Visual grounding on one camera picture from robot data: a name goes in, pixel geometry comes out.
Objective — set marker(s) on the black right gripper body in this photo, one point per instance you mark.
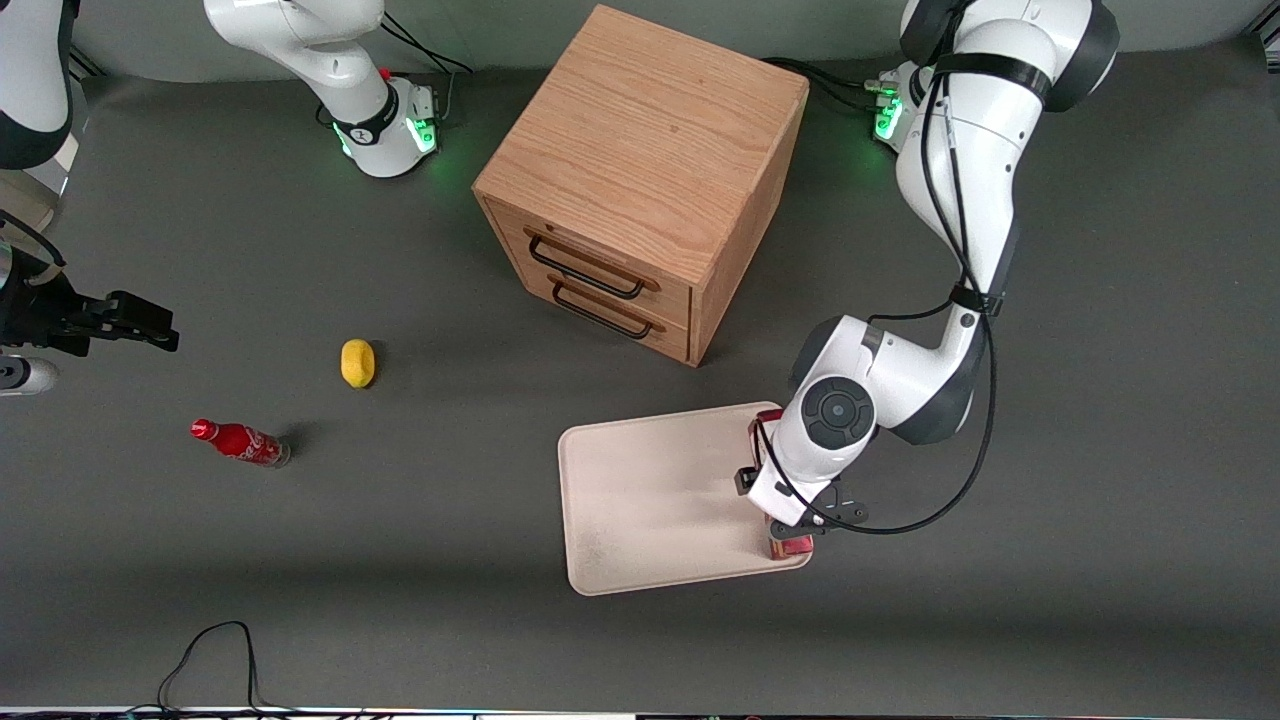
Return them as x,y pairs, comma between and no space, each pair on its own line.
40,309

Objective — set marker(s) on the red cookie box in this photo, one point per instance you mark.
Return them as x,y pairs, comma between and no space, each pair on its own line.
790,545

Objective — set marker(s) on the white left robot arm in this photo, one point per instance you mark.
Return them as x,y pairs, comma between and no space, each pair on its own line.
965,150

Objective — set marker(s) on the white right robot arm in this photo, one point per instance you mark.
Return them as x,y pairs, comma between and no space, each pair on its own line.
300,40

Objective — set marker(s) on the red cola bottle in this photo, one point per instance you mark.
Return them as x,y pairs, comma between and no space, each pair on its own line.
240,442

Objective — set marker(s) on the yellow lemon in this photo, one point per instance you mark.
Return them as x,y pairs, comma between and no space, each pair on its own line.
358,363

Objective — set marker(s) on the wooden two-drawer cabinet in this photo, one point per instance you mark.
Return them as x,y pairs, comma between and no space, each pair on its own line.
640,130

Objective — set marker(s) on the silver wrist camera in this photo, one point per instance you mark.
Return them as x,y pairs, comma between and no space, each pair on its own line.
25,376

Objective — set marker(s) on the white rectangular tray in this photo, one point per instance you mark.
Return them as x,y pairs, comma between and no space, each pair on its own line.
650,500

